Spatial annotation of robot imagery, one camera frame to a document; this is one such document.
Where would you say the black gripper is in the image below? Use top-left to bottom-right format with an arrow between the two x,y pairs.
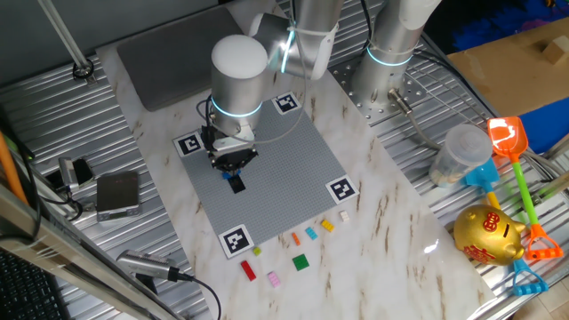
207,145 -> 260,177

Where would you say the black Lego plate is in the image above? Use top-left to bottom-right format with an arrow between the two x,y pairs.
227,174 -> 247,195

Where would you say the red Lego brick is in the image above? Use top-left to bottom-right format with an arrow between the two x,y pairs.
240,260 -> 258,282

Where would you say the grey Lego baseplate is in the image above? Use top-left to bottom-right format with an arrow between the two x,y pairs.
172,92 -> 360,260

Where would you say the black white fiducial marker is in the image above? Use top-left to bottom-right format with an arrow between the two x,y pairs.
271,92 -> 302,116
217,223 -> 256,260
325,175 -> 360,205
172,132 -> 205,158

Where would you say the silver digital scale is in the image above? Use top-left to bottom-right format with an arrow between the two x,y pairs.
96,171 -> 141,222

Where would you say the grey fabric pad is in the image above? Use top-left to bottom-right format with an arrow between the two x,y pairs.
116,6 -> 250,112

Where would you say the metal pole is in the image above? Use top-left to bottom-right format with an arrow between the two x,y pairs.
37,0 -> 97,85

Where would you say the orange pole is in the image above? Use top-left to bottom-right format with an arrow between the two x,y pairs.
0,131 -> 30,205

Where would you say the clear plastic cup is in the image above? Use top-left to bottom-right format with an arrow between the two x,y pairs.
429,123 -> 494,188

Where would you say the black keyboard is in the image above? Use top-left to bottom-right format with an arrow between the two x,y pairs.
0,248 -> 72,320

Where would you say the gold piggy bank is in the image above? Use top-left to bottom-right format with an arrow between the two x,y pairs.
453,204 -> 528,267

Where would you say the brown cardboard sheet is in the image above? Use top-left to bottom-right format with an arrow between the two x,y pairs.
447,12 -> 569,130

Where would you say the blue fuzzy cloth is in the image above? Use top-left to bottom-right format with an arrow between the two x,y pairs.
453,0 -> 557,63

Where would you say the light wooden block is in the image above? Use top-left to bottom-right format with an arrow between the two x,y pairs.
541,36 -> 569,67

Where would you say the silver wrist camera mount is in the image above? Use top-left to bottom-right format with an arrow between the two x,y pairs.
202,126 -> 258,155

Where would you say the thin grey cable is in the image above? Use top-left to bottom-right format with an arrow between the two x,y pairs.
248,0 -> 310,146

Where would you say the black camera cable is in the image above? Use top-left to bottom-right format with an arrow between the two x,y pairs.
175,271 -> 222,320

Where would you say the silver camera with cable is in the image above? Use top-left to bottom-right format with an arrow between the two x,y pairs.
116,249 -> 181,294

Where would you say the silver camera on clamp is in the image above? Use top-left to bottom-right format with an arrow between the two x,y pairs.
58,156 -> 80,191

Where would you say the aluminium frame bar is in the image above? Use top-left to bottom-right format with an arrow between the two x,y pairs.
0,184 -> 183,320

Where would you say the grey braided hose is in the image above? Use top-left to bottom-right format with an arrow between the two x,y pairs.
387,87 -> 445,150

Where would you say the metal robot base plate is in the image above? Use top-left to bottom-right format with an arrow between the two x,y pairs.
331,52 -> 428,124

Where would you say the black cable bundle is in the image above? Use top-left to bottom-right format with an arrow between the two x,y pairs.
411,47 -> 499,119

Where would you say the orange toy shovel green handle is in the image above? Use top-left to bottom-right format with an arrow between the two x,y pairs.
486,116 -> 565,261

